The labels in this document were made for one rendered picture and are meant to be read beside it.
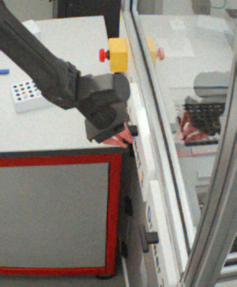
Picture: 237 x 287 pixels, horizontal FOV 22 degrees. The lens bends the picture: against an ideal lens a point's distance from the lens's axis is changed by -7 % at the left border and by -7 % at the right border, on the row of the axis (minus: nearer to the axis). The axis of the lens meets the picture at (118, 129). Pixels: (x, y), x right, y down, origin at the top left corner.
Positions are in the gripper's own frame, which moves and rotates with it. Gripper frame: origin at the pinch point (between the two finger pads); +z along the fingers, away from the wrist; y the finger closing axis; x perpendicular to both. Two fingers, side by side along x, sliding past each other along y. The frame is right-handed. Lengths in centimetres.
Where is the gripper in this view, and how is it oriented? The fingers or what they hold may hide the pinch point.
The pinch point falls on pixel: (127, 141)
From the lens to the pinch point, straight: 144.1
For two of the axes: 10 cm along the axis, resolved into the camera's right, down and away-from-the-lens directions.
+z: 5.3, 5.5, 6.4
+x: -1.3, -7.0, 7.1
